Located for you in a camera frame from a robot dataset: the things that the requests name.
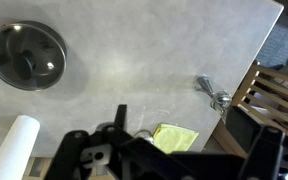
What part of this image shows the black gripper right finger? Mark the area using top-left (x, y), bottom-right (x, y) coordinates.
top-left (238, 125), bottom-right (288, 180)

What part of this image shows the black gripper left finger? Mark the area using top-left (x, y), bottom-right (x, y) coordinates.
top-left (45, 104), bottom-right (198, 180)

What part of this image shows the glass pot lid black knob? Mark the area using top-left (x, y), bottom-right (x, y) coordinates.
top-left (0, 22), bottom-right (67, 91)

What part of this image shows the yellow cloth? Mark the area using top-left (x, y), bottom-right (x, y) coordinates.
top-left (152, 122), bottom-right (200, 155)

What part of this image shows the wooden slatted chair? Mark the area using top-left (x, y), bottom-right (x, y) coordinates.
top-left (212, 63), bottom-right (288, 159)

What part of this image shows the clear glass shaker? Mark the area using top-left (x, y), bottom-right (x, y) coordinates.
top-left (192, 75), bottom-right (234, 122)

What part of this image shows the white paper towel roll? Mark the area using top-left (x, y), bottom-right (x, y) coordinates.
top-left (0, 114), bottom-right (41, 180)

